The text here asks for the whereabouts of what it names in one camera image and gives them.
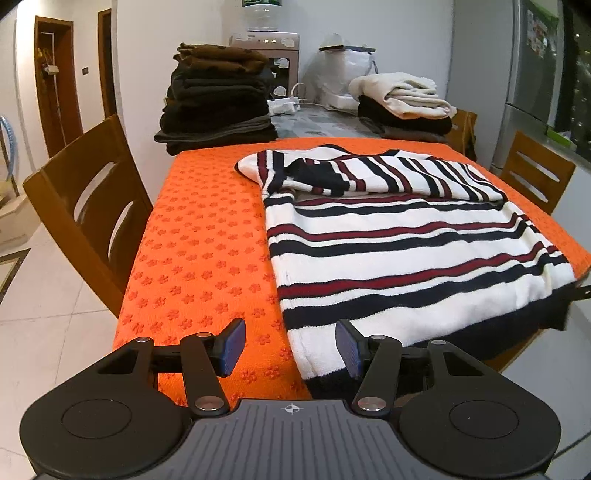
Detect white power strip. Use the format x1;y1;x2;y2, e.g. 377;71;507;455
269;96;302;114

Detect colourful fridge stickers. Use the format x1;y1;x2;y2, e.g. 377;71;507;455
526;6;560;60

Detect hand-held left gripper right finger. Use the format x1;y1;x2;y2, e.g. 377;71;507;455
336;318;490;414

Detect plastic-covered appliance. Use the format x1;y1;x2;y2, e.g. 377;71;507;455
306;34;378;110

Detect wooden chair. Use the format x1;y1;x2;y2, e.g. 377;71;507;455
499;131;577;216
23;114;154;319

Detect colourful hula hoop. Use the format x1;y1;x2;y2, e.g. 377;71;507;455
0;115;20;197

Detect water dispenser cabinet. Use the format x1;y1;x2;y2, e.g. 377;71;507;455
230;0;301;101

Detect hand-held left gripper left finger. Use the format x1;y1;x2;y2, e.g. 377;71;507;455
95;318;246;416

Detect brown wooden door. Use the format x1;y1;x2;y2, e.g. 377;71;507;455
97;8;119;119
34;16;85;158

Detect cream folded garment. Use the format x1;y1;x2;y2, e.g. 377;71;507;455
348;72;458;120

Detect orange patterned mat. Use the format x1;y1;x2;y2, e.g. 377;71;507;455
113;137;591;407

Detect stack of dark folded clothes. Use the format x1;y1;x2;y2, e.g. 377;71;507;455
154;42;279;156

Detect cardboard box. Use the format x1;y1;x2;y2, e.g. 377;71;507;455
450;109;479;161

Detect silver refrigerator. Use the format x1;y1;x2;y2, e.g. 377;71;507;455
490;0;591;175

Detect striped knit sweater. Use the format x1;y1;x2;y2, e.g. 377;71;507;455
235;144;578;400

